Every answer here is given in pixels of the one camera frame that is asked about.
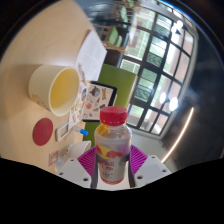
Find green bench backrest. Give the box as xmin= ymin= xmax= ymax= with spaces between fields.
xmin=82 ymin=63 xmax=138 ymax=148

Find black pendant ceiling lamps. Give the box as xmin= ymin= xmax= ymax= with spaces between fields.
xmin=158 ymin=18 xmax=186 ymax=113

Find small blue-capped tube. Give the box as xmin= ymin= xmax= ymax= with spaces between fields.
xmin=72 ymin=124 xmax=90 ymax=137

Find clear red-capped drink bottle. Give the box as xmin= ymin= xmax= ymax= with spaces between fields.
xmin=93 ymin=105 xmax=133 ymax=185

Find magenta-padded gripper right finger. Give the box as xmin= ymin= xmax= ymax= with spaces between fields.
xmin=126 ymin=144 xmax=172 ymax=188

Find wooden chairs with green seats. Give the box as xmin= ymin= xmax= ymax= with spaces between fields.
xmin=93 ymin=0 xmax=141 ymax=54

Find black-framed picture stand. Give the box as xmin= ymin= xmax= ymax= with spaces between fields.
xmin=82 ymin=80 xmax=119 ymax=123

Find colourful sticker sheet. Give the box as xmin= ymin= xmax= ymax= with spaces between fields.
xmin=67 ymin=83 xmax=89 ymax=131

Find long curved light strip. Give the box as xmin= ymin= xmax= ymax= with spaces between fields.
xmin=161 ymin=106 xmax=195 ymax=164

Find small white device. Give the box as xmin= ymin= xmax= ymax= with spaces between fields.
xmin=54 ymin=120 xmax=71 ymax=143

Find open white booklet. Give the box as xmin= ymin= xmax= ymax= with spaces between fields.
xmin=74 ymin=29 xmax=108 ymax=82

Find cream yellow mug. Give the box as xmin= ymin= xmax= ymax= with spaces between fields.
xmin=27 ymin=64 xmax=82 ymax=118

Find flat round red coaster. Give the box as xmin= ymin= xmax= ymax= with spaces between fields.
xmin=32 ymin=117 xmax=54 ymax=147

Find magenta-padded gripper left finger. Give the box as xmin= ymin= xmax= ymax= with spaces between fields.
xmin=54 ymin=146 xmax=99 ymax=190

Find pink packet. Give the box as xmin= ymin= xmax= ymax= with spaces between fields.
xmin=48 ymin=149 xmax=60 ymax=167

